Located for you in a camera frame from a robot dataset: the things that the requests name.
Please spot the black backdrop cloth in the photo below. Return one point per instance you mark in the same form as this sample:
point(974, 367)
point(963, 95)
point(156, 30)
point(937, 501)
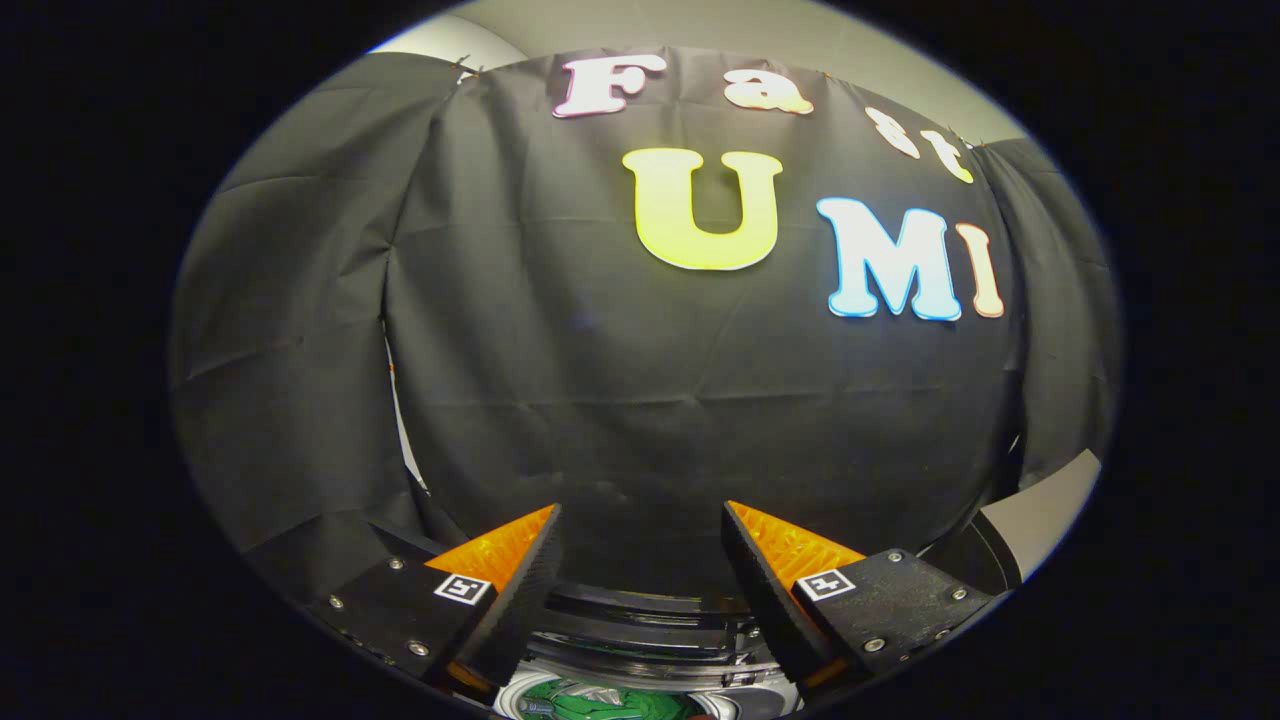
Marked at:
point(600, 350)

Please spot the grey cabinet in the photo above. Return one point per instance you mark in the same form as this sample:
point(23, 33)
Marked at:
point(1045, 505)

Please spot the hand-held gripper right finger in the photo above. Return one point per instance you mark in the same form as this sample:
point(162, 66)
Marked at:
point(770, 600)

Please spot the green polo shirt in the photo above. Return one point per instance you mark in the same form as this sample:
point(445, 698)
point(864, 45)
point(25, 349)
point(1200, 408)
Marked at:
point(600, 702)

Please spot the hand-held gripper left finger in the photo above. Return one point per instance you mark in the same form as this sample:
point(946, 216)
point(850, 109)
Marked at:
point(515, 590)

